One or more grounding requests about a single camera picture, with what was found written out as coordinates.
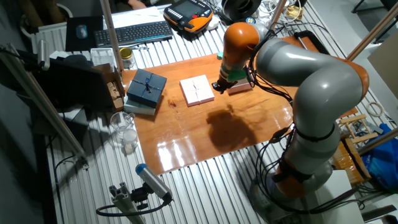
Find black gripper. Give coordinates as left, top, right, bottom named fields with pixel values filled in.
left=211, top=77, right=239, bottom=95

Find white gift box lid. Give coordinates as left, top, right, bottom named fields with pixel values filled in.
left=179, top=74, right=215, bottom=108

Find person forearm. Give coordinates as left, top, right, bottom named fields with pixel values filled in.
left=127, top=0, right=147, bottom=9

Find open pink box base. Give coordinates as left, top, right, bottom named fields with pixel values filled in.
left=226, top=77, right=253, bottom=95

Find dark blue ribboned gift box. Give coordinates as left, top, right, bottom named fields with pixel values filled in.
left=126, top=68, right=168, bottom=109

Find brown cardboard box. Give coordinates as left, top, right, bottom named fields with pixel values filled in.
left=91, top=63, right=126, bottom=113

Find glossy wooden board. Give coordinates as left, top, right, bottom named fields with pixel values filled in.
left=121, top=34, right=359, bottom=175

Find white rounded object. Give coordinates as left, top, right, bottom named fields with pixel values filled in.
left=205, top=15, right=221, bottom=31

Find orange and black teach pendant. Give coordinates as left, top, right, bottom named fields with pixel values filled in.
left=163, top=0, right=214, bottom=34

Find black filament spool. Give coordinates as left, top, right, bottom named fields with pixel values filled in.
left=221, top=0, right=262, bottom=23

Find glass jar with yellow lid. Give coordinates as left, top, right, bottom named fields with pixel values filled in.
left=119, top=47, right=136, bottom=70

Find black computer keyboard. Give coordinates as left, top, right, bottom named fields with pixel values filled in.
left=93, top=20, right=174, bottom=48

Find small clear plastic cup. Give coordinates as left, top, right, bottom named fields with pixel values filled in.
left=122, top=128, right=139, bottom=155

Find clear glass measuring cup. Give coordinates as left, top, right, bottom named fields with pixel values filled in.
left=109, top=111, right=136, bottom=139

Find gold shiny packet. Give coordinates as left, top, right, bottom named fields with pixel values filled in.
left=285, top=4, right=304, bottom=20

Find white paper sheets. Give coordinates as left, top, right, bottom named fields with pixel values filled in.
left=105, top=6, right=165, bottom=30

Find clear plastic tray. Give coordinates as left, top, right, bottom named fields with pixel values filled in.
left=90, top=47, right=118, bottom=68

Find small wooden rack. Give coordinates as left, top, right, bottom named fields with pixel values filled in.
left=338, top=113, right=379, bottom=144

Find black mouse pad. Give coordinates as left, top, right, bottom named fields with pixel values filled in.
left=65, top=15, right=104, bottom=52

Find dark monitor panel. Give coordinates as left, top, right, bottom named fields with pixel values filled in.
left=30, top=57, right=114, bottom=108

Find grey computer mouse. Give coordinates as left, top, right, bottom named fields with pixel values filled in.
left=76, top=24, right=88, bottom=40

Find taped cardboard package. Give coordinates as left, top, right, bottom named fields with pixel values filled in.
left=331, top=138, right=373, bottom=186

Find beige cardboard sheet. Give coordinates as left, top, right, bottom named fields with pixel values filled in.
left=368, top=30, right=398, bottom=100

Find blue plastic bag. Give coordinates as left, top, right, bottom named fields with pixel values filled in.
left=362, top=123, right=398, bottom=190

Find black chair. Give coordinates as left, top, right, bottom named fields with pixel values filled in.
left=351, top=0, right=398, bottom=44

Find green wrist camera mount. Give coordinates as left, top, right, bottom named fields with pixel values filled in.
left=216, top=51, right=248, bottom=82

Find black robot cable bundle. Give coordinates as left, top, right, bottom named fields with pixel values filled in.
left=247, top=21, right=366, bottom=215

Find wooden frame pole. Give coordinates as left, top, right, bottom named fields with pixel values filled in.
left=99, top=0, right=124, bottom=72
left=346, top=2, right=398, bottom=62
left=267, top=0, right=287, bottom=31
left=357, top=126, right=398, bottom=156

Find silver camera with blue end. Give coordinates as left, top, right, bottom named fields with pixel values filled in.
left=135, top=163, right=174, bottom=203

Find aluminium profile camera mount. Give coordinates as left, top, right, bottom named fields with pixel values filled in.
left=108, top=182, right=146, bottom=224

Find white tape ring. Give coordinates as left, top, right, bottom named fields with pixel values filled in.
left=366, top=101, right=385, bottom=118

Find black camera cable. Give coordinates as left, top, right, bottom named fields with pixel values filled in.
left=95, top=198, right=170, bottom=217

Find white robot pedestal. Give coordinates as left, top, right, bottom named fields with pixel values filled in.
left=310, top=169, right=366, bottom=224

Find aluminium frame beam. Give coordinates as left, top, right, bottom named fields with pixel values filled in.
left=0, top=43, right=90, bottom=169

